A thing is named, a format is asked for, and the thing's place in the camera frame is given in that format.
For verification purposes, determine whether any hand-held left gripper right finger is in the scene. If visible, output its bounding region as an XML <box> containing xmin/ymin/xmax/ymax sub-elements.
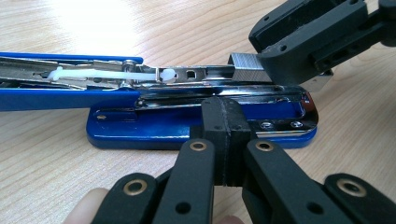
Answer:
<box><xmin>223</xmin><ymin>98</ymin><xmax>347</xmax><ymax>224</ymax></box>

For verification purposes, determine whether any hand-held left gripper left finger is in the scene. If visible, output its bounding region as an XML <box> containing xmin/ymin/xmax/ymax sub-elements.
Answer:
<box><xmin>151</xmin><ymin>95</ymin><xmax>232</xmax><ymax>224</ymax></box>

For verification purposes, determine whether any silver staple strip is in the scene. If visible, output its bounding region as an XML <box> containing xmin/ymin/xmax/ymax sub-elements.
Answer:
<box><xmin>227</xmin><ymin>52</ymin><xmax>273</xmax><ymax>84</ymax></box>

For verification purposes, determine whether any blue stapler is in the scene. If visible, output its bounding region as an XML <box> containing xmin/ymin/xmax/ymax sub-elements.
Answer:
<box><xmin>0</xmin><ymin>50</ymin><xmax>334</xmax><ymax>151</ymax></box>

